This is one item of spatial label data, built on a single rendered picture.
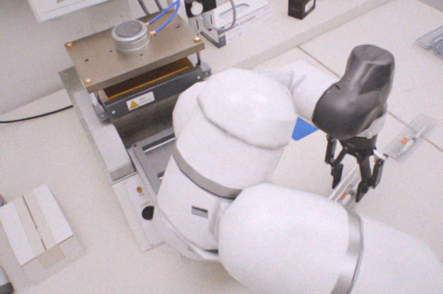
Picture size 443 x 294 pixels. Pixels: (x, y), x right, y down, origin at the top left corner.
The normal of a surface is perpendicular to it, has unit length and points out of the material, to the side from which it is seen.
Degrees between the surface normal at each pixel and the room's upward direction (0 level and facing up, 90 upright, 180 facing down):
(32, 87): 90
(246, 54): 0
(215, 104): 41
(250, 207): 21
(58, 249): 88
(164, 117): 0
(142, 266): 0
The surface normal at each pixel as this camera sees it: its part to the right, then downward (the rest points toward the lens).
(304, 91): -0.49, -0.29
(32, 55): 0.53, 0.58
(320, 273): 0.04, -0.11
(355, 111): 0.32, -0.02
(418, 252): 0.36, -0.70
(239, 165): 0.04, 0.40
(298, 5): -0.57, 0.61
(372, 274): 0.21, -0.30
